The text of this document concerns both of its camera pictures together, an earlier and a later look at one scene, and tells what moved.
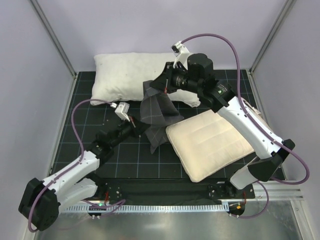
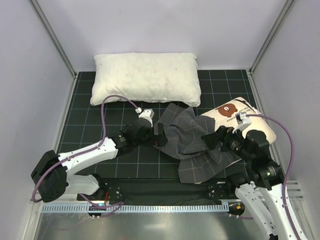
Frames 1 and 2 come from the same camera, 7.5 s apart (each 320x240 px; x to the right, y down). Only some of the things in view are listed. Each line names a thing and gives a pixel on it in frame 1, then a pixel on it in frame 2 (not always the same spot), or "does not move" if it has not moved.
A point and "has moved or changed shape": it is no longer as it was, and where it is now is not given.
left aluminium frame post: [52, 34] does not move
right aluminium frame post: [288, 7] does not move
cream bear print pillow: [204, 146] has moved or changed shape
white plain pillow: [119, 77] does not move
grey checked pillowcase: [157, 112] -> [197, 160]
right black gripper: [164, 80] -> [219, 135]
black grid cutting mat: [88, 122] does not move
